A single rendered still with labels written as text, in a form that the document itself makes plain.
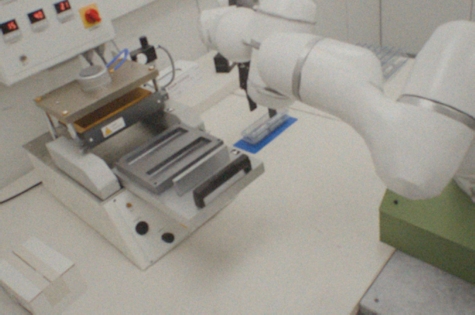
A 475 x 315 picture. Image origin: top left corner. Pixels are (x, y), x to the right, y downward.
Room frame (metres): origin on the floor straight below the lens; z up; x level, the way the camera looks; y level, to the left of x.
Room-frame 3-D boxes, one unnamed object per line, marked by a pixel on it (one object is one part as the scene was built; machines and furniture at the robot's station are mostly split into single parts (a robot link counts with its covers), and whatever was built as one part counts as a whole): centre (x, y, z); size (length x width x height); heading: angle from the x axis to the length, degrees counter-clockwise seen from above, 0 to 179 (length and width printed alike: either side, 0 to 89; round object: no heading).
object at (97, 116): (1.12, 0.32, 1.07); 0.22 x 0.17 x 0.10; 129
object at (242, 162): (0.77, 0.05, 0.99); 0.15 x 0.02 x 0.04; 129
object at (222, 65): (1.75, -0.02, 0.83); 0.09 x 0.06 x 0.07; 151
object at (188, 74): (1.65, 0.20, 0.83); 0.23 x 0.12 x 0.07; 136
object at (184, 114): (1.14, 0.17, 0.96); 0.26 x 0.05 x 0.07; 39
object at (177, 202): (0.87, 0.13, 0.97); 0.30 x 0.22 x 0.08; 39
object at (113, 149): (1.14, 0.35, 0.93); 0.46 x 0.35 x 0.01; 39
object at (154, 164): (0.91, 0.16, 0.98); 0.20 x 0.17 x 0.03; 129
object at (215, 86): (1.78, 0.03, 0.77); 0.84 x 0.30 x 0.04; 133
